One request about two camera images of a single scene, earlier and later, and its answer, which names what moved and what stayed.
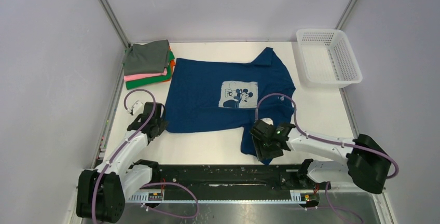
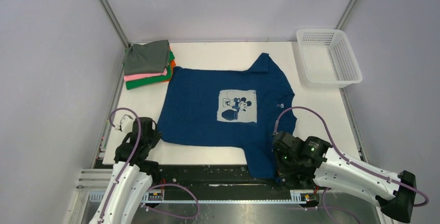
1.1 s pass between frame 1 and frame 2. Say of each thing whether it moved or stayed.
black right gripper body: moved
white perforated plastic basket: stayed
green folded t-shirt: stayed
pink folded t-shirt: stayed
